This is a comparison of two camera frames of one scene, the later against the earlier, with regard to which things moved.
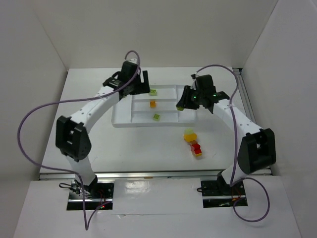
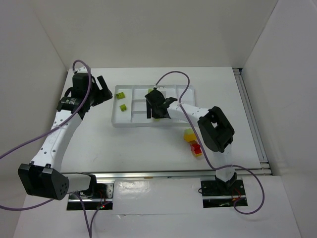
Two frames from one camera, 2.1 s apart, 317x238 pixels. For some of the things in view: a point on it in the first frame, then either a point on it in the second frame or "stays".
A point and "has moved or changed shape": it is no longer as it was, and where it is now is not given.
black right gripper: (187, 96) -> (153, 109)
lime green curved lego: (153, 92) has moved or changed shape
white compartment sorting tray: (157, 108) stays
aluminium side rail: (244, 94) stays
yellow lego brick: (189, 137) stays
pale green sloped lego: (189, 131) stays
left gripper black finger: (144, 88) -> (105, 89)
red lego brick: (195, 148) stays
